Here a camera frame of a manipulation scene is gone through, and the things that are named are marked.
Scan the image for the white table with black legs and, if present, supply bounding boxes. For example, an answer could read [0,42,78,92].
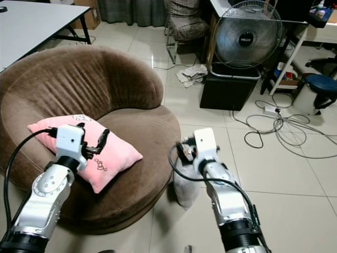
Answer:
[0,6,91,72]

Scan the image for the blue round stool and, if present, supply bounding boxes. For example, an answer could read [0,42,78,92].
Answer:
[303,74,337,115]

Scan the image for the grey curtain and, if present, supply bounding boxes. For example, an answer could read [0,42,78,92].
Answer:
[97,0,166,26]

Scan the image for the white power strip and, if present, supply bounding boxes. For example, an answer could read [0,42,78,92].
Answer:
[263,104,282,115]

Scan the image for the blue capped bottle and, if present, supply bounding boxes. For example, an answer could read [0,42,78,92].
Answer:
[274,62,285,79]

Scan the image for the black box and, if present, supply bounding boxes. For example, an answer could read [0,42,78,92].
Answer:
[200,73,261,111]

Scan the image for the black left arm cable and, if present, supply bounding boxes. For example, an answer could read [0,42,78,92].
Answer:
[4,128,57,222]

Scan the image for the brown cardboard box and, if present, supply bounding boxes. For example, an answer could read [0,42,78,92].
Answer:
[71,0,102,30]

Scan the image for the light grey pillow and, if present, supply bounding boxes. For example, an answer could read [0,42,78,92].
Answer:
[173,153,201,209]

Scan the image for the chair with checked cushion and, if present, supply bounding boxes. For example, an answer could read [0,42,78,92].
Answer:
[164,0,210,65]

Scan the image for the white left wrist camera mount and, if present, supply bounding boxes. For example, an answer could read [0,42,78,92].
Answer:
[56,125,87,160]

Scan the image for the black floor cable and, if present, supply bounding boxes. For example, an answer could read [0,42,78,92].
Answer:
[232,108,285,150]

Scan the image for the grey wire-guard floor fan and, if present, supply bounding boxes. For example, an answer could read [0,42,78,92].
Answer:
[210,0,284,81]

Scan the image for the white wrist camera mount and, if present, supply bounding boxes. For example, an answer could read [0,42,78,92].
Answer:
[194,128,218,164]
[56,125,87,160]

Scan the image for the grey floor cable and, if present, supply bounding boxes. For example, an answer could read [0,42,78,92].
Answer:
[276,113,337,159]

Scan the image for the brown round velvet sofa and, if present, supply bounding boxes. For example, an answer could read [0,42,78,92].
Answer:
[0,46,182,232]

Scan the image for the pink printed pillow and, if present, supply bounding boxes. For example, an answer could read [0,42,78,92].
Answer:
[27,115,144,193]

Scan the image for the crumpled white rag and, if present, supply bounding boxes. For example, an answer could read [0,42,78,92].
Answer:
[176,64,209,88]

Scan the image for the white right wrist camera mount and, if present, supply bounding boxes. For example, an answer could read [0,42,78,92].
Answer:
[194,128,218,164]

